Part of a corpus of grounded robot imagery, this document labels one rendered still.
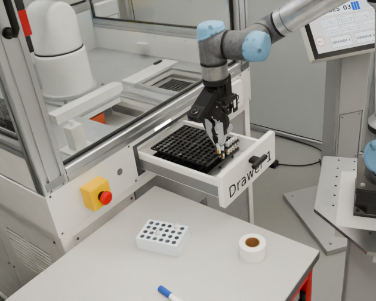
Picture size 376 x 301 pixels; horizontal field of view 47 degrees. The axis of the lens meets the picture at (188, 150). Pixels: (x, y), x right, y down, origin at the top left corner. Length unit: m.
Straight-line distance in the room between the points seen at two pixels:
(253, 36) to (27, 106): 0.57
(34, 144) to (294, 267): 0.72
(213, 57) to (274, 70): 1.90
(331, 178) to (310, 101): 1.58
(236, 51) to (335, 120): 1.13
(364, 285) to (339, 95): 0.95
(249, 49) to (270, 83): 2.00
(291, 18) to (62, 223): 0.82
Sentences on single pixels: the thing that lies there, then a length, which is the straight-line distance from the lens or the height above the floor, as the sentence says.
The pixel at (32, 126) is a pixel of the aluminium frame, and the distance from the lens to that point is 1.13.
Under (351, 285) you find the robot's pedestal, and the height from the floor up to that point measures 0.50.
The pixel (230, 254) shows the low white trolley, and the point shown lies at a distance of 1.19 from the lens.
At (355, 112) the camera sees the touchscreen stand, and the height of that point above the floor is 0.61.
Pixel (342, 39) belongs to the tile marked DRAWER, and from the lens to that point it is 1.93.
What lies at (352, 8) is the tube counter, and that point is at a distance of 2.02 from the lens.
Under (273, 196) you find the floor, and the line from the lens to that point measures 2.64.
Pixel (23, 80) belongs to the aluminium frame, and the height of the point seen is 1.26.
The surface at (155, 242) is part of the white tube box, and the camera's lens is 1.20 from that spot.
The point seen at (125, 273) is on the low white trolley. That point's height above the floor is 0.76.
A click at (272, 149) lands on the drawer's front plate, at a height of 0.87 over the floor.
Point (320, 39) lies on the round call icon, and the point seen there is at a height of 1.02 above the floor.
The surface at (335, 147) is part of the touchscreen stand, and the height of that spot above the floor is 0.44.
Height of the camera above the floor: 1.59
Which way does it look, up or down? 30 degrees down
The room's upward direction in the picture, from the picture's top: 7 degrees counter-clockwise
